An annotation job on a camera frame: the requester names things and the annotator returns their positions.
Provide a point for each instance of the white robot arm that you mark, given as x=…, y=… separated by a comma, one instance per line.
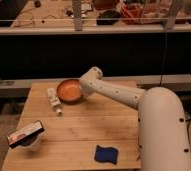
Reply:
x=163, y=136

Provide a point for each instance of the black and red box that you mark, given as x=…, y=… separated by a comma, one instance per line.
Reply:
x=25, y=135

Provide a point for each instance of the black bag on bench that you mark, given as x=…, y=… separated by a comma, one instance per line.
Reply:
x=108, y=17

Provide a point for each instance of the grey metal post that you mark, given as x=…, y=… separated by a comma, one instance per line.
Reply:
x=76, y=5

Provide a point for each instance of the orange crate on bench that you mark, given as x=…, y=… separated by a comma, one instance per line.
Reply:
x=131, y=14

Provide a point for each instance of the white plastic bottle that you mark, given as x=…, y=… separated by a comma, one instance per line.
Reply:
x=54, y=100

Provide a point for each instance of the orange ceramic bowl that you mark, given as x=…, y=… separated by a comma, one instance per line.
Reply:
x=69, y=91

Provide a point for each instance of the blue cloth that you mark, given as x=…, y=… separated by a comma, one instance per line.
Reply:
x=106, y=154

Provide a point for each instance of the white paper cup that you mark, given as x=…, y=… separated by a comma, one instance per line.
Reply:
x=35, y=145

